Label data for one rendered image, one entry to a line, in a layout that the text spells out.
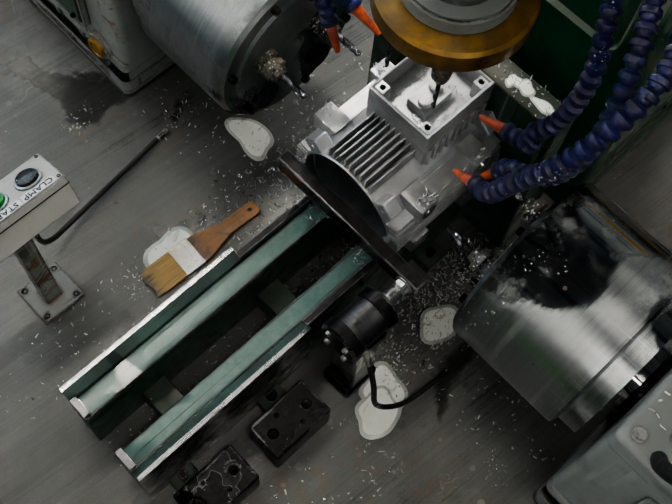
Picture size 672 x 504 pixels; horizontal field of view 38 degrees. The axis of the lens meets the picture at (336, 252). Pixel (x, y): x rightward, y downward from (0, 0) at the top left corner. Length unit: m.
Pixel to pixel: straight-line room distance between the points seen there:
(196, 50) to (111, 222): 0.34
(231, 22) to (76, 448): 0.61
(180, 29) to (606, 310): 0.64
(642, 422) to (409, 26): 0.48
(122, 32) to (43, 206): 0.35
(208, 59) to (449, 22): 0.40
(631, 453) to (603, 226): 0.26
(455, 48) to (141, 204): 0.67
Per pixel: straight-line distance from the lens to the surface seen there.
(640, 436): 1.09
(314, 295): 1.34
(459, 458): 1.42
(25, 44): 1.72
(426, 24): 1.04
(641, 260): 1.17
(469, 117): 1.26
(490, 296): 1.15
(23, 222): 1.26
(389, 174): 1.22
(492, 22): 1.04
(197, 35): 1.31
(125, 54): 1.55
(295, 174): 1.29
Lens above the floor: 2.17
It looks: 66 degrees down
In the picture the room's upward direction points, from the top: 7 degrees clockwise
